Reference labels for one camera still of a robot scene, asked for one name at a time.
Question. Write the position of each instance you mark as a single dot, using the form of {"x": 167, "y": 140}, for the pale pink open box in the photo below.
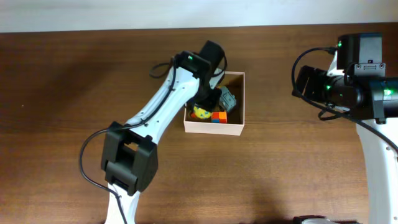
{"x": 235, "y": 82}

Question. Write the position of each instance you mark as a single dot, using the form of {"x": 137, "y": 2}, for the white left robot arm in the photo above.
{"x": 129, "y": 158}

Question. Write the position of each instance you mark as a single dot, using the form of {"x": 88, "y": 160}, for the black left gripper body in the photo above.
{"x": 206, "y": 97}

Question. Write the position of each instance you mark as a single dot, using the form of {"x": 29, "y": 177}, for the yellow ball with blue letters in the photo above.
{"x": 201, "y": 113}

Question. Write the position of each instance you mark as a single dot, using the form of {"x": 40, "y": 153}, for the yellow grey toy truck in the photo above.
{"x": 227, "y": 100}

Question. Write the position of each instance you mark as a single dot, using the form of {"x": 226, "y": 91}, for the multicolour puzzle cube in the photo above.
{"x": 219, "y": 117}

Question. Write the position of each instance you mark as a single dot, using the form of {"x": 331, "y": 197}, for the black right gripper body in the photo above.
{"x": 316, "y": 83}

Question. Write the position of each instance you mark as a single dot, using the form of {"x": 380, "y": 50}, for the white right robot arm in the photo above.
{"x": 370, "y": 102}

